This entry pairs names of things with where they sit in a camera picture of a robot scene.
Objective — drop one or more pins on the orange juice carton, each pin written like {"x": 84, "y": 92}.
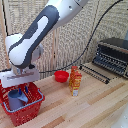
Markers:
{"x": 76, "y": 84}

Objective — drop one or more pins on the orange bottle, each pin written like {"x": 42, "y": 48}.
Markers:
{"x": 72, "y": 74}

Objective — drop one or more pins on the blue plastic cup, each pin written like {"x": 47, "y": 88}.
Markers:
{"x": 16, "y": 99}

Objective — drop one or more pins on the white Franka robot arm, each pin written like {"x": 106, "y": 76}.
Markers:
{"x": 36, "y": 30}

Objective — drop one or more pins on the red plastic bowl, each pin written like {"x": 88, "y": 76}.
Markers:
{"x": 61, "y": 76}

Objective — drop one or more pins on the red basket with blue rim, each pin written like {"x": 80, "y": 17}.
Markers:
{"x": 28, "y": 111}

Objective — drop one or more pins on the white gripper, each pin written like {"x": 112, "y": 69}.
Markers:
{"x": 20, "y": 77}

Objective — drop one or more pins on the beige wicker folding screen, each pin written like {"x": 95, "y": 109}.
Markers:
{"x": 110, "y": 20}

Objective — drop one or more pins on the black toaster oven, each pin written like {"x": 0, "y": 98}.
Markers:
{"x": 111, "y": 56}

